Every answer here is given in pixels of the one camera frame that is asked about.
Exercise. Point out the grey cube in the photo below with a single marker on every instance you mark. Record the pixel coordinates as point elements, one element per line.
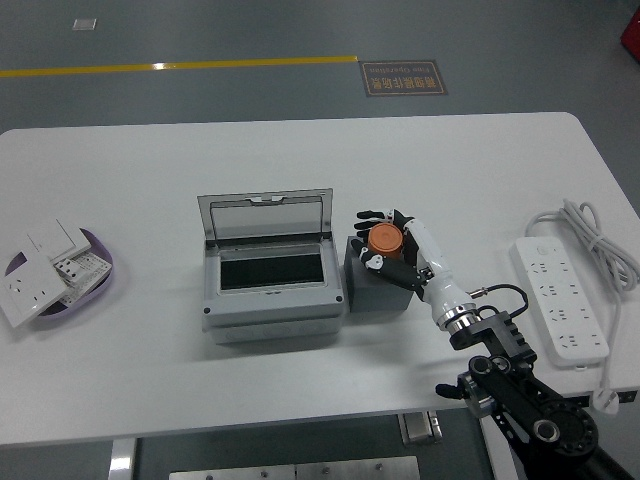
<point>375,296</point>

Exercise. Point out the white socket insert with holes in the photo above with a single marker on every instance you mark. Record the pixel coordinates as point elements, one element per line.
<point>85,270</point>

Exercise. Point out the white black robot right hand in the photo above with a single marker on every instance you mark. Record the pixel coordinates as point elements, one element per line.
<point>440,287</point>

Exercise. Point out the grey metal table bracket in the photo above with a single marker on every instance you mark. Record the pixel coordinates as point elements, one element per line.
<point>420,428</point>

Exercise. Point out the grey metal base plate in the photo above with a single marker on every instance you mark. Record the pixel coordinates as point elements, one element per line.
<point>295,470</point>

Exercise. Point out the red object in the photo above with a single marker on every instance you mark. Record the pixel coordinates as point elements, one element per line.
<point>631,30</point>

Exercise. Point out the grey box with clear lid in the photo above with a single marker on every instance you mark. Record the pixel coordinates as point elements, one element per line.
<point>275,310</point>

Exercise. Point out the white table leg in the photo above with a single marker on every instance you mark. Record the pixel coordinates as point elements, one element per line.
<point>121,460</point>
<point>495,455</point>

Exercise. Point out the orange cylinder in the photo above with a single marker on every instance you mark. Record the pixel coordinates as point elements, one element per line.
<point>386,240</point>

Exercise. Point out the large white socket plate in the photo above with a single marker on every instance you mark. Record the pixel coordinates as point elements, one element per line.
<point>25,295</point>

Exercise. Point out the black under-table control box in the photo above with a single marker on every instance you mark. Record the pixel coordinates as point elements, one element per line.
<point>627,398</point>

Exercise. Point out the white power strip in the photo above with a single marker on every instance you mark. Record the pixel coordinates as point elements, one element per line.
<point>560,305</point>

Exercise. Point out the purple tray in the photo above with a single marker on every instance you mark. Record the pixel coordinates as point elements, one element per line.
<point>104,282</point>

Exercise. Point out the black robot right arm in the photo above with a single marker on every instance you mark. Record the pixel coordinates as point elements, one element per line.
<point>505,335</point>

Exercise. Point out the white power plug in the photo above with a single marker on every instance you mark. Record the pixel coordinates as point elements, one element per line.
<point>606,401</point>

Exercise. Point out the small metal floor plate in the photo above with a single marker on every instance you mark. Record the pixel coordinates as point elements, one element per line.
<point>84,24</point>

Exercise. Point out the white switch plate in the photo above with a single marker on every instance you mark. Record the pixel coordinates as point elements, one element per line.
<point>50,237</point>

